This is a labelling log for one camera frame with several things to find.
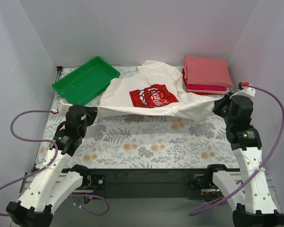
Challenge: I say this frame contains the purple cable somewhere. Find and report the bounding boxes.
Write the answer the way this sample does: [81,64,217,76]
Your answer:
[188,85,284,217]
[0,110,109,216]

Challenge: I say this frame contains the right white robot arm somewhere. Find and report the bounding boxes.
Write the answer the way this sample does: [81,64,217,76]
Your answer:
[189,93,284,227]

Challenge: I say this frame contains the aluminium frame rail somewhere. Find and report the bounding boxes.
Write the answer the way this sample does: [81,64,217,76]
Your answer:
[23,169,281,212]

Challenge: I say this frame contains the salmon pink folded t-shirt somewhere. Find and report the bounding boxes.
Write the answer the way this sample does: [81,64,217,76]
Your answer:
[183,55,233,87]

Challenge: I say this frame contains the green plastic tray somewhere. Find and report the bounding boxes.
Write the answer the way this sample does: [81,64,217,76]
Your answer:
[52,56,121,105]

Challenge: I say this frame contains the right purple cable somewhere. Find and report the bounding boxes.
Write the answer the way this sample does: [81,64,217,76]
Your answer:
[188,85,284,217]

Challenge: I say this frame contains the white t-shirt red print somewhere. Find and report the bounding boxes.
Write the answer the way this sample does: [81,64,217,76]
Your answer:
[56,60,234,119]

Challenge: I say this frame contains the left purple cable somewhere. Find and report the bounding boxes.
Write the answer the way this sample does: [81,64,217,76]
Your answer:
[0,110,109,216]

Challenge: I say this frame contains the floral patterned table mat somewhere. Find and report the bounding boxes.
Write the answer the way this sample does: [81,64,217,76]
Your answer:
[36,65,253,169]

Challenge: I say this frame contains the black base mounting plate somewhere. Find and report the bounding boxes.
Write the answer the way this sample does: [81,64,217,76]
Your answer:
[63,168,234,201]

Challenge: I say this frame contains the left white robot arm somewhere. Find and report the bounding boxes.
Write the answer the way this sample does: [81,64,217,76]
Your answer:
[6,105,98,227]

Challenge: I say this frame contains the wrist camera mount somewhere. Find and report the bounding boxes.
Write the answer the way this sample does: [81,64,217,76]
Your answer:
[51,100,71,116]
[235,81,255,99]

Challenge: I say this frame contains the magenta folded t-shirt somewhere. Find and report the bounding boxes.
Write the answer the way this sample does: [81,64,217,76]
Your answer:
[186,85,227,91]

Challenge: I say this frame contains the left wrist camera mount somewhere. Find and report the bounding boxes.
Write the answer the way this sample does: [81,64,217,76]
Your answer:
[51,100,71,116]

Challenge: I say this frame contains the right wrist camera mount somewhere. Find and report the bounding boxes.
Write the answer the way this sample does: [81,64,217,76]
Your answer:
[235,81,255,99]

